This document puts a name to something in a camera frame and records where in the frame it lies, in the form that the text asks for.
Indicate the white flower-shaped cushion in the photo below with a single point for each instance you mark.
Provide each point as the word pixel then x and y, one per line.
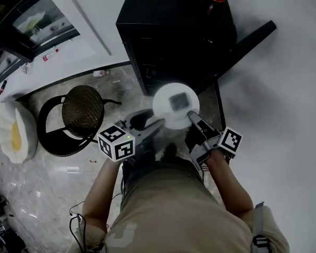
pixel 5 130

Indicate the small red floor scrap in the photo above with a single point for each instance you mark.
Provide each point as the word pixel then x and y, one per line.
pixel 92 161

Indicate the black mini fridge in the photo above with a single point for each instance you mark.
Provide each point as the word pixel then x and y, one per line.
pixel 173 30

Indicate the person's left forearm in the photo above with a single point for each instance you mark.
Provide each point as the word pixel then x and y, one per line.
pixel 100 194

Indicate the clear bottle red label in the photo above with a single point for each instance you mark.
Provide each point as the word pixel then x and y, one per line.
pixel 100 73

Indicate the small dark soda bottle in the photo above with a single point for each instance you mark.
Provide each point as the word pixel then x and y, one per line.
pixel 3 87

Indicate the person's right forearm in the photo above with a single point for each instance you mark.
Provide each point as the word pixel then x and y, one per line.
pixel 231 183

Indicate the white round plate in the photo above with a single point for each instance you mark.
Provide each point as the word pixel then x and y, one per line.
pixel 162 107

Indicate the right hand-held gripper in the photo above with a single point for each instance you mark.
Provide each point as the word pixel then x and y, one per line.
pixel 230 140

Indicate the dark block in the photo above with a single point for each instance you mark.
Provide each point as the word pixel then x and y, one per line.
pixel 178 101

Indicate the black window frame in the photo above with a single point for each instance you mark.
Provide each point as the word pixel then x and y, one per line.
pixel 23 53

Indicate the clear bottle red cap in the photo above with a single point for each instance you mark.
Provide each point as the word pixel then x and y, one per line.
pixel 50 54

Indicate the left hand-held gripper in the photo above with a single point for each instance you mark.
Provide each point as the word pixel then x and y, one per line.
pixel 116 144

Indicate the small clear cup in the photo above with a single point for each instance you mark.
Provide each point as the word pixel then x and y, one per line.
pixel 27 68

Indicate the person's beige shirt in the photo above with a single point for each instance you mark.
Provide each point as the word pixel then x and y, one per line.
pixel 179 215

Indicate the dark equipment pile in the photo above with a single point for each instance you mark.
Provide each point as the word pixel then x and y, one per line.
pixel 0 231

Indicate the black wicker chair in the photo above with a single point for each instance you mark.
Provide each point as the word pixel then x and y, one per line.
pixel 81 109

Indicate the person's black shoe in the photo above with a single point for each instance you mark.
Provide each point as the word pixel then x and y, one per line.
pixel 170 151

